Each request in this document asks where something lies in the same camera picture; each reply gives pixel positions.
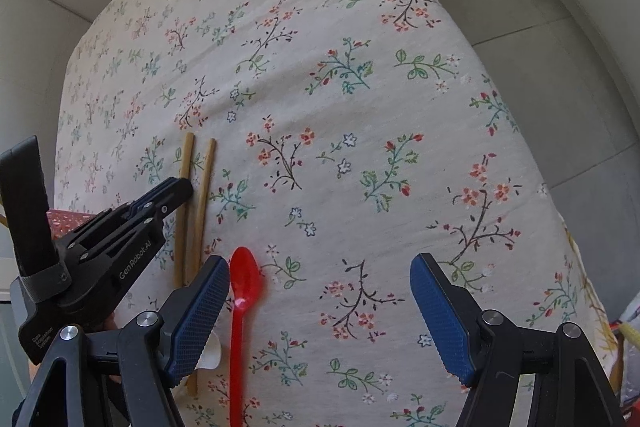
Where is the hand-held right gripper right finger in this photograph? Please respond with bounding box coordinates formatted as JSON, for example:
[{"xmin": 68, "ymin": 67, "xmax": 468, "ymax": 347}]
[{"xmin": 410, "ymin": 253, "xmax": 628, "ymax": 427}]

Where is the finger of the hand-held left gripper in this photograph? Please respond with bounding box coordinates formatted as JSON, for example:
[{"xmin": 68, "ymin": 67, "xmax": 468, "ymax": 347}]
[
  {"xmin": 127, "ymin": 177, "xmax": 194, "ymax": 214},
  {"xmin": 140, "ymin": 187, "xmax": 194, "ymax": 228}
]

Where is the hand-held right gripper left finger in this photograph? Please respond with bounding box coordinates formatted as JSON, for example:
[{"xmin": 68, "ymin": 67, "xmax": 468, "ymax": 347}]
[{"xmin": 15, "ymin": 255, "xmax": 231, "ymax": 427}]

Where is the white plastic spoon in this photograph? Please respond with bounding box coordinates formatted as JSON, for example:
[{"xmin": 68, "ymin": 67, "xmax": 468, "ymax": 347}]
[{"xmin": 196, "ymin": 331, "xmax": 222, "ymax": 371}]

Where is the tan bamboo chopstick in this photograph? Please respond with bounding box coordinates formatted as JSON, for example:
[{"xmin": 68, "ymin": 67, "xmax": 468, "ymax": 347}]
[
  {"xmin": 184, "ymin": 138, "xmax": 218, "ymax": 397},
  {"xmin": 173, "ymin": 133, "xmax": 196, "ymax": 289}
]

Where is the pink cutout chopstick holder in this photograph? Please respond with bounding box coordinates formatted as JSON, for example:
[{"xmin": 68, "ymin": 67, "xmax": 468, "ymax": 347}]
[{"xmin": 46, "ymin": 208, "xmax": 97, "ymax": 242}]

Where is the red plastic spoon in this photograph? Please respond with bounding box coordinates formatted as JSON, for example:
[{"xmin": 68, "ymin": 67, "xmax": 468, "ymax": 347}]
[{"xmin": 228, "ymin": 246, "xmax": 262, "ymax": 427}]

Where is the yellow printed cloth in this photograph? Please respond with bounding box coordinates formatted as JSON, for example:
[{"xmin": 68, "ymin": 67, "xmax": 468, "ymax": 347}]
[{"xmin": 562, "ymin": 227, "xmax": 624, "ymax": 358}]

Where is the floral printed tablecloth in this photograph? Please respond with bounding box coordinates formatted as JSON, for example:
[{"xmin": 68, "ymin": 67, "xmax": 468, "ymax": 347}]
[{"xmin": 52, "ymin": 0, "xmax": 621, "ymax": 427}]

